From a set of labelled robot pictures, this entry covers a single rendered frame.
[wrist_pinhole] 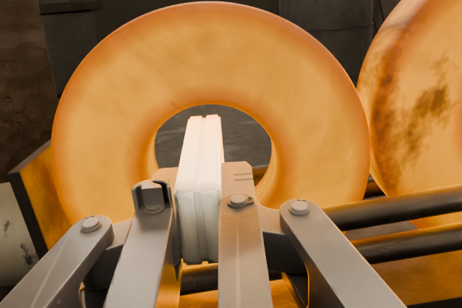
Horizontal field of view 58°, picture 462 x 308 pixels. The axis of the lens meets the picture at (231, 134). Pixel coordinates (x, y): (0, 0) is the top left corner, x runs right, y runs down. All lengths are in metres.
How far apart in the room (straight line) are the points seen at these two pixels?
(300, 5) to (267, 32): 2.40
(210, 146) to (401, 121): 0.09
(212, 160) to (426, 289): 0.13
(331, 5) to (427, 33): 2.35
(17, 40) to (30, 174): 0.21
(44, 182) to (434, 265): 0.20
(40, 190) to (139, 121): 0.05
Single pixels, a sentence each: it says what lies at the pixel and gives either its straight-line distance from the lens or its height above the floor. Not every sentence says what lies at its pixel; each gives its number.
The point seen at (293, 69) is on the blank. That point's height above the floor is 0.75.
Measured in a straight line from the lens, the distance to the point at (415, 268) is 0.25.
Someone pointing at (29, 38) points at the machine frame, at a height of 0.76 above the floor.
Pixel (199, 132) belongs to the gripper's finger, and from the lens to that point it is 0.18.
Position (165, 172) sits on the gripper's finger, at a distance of 0.17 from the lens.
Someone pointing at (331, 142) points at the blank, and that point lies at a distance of 0.20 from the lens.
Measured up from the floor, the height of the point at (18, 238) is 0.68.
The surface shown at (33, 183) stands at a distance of 0.20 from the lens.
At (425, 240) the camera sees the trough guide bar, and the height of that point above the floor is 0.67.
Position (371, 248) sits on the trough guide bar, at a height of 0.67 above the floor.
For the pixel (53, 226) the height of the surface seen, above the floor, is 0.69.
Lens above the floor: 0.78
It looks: 18 degrees down
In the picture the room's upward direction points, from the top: 5 degrees counter-clockwise
